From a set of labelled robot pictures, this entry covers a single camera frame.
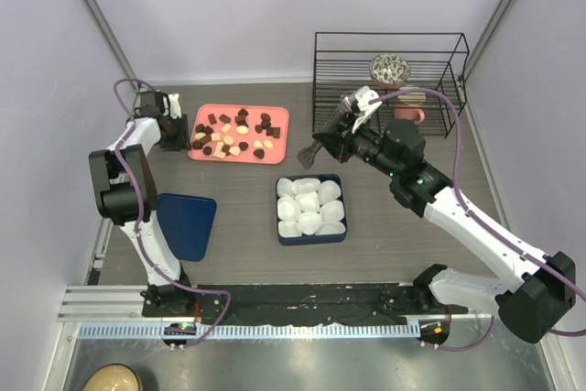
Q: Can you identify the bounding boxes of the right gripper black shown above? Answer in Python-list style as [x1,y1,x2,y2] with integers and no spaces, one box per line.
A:
[315,110,401,179]

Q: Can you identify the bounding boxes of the dark blue box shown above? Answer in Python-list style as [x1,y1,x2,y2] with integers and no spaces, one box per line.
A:
[275,174,348,246]

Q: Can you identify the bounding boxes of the pink plastic tray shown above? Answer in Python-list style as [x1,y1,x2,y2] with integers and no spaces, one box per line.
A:
[188,103,289,165]

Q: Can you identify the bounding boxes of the metal tongs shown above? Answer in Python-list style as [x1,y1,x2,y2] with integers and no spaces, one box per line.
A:
[297,94,355,169]

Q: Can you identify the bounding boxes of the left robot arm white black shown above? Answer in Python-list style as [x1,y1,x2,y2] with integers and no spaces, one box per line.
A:
[89,90,195,317]

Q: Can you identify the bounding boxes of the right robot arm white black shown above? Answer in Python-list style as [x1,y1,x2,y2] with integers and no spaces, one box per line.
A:
[312,119,576,343]

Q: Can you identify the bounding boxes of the dark round chocolate piece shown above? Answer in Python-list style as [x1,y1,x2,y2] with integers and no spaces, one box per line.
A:
[254,148,265,159]

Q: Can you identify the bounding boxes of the white paper cupcake liner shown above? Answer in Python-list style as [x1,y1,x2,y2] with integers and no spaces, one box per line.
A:
[291,178,321,195]
[315,222,346,236]
[320,200,345,223]
[317,179,342,205]
[295,191,320,212]
[298,212,322,235]
[277,196,300,222]
[277,178,295,198]
[277,221,303,239]

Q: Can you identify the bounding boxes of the pink mug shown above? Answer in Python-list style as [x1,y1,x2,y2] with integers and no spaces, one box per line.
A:
[394,85,427,125]

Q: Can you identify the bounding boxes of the patterned ceramic bowl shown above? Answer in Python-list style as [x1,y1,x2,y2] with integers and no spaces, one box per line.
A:
[369,53,411,90]

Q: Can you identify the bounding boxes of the dark blue box lid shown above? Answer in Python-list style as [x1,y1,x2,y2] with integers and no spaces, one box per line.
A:
[157,193,217,262]

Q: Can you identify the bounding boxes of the beige bowl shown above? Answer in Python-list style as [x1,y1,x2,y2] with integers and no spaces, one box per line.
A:
[81,364,143,391]

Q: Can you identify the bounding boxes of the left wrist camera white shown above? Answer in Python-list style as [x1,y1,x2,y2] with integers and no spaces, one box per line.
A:
[168,93,182,119]

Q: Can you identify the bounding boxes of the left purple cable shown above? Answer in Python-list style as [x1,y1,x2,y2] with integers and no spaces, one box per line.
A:
[113,78,234,349]

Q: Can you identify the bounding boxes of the black wire rack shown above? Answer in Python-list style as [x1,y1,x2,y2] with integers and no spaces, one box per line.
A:
[312,31,470,130]

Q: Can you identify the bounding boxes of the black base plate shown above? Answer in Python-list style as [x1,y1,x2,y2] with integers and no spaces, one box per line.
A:
[140,283,468,327]

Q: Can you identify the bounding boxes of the white cable chain strip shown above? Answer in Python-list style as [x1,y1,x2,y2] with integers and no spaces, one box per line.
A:
[77,320,420,341]

